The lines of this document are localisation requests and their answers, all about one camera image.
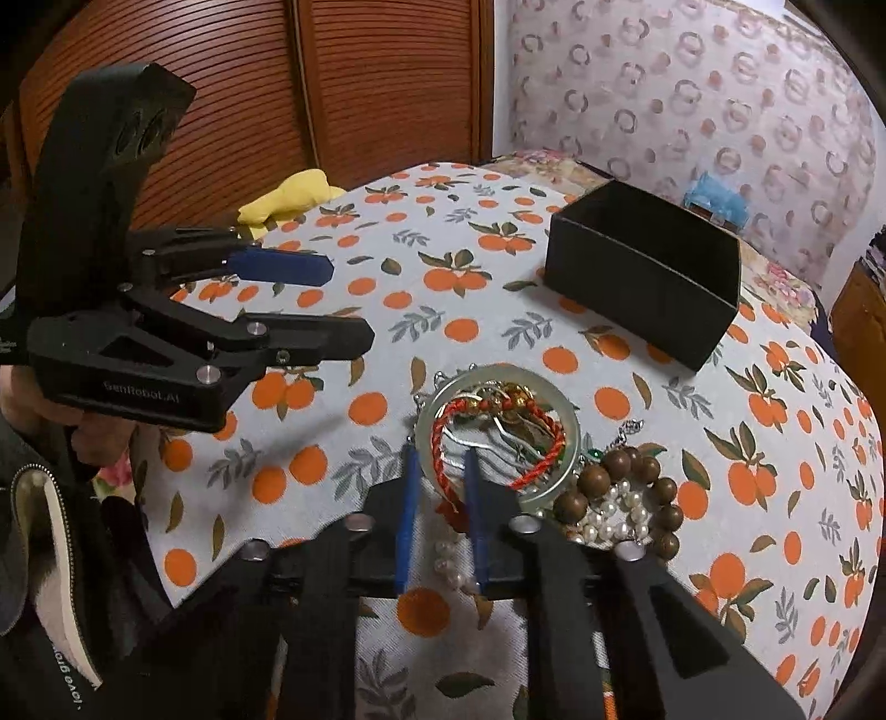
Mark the circle pattern sheer curtain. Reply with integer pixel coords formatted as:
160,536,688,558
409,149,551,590
509,2,880,286

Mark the orange print table cloth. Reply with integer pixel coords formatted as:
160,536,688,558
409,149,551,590
132,163,884,718

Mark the brown wooden bead bracelet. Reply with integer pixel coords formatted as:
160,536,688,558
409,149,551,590
552,445,687,563

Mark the wooden side cabinet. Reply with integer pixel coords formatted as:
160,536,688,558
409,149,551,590
831,263,886,428

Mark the black open jewelry box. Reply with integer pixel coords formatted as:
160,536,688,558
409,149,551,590
544,180,742,372

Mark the yellow cloth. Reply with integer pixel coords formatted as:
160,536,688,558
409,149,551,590
236,168,346,239

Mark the silver bangle bracelet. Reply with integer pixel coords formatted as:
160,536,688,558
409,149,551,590
414,363,581,513

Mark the white pearl necklace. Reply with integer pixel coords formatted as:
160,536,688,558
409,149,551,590
432,477,653,597

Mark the person's left hand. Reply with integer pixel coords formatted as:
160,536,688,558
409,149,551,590
2,366,137,466

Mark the wooden louvered wardrobe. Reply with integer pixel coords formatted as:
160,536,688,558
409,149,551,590
2,2,494,227

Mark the red braided cord bracelet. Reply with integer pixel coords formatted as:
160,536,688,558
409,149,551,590
429,393,568,494

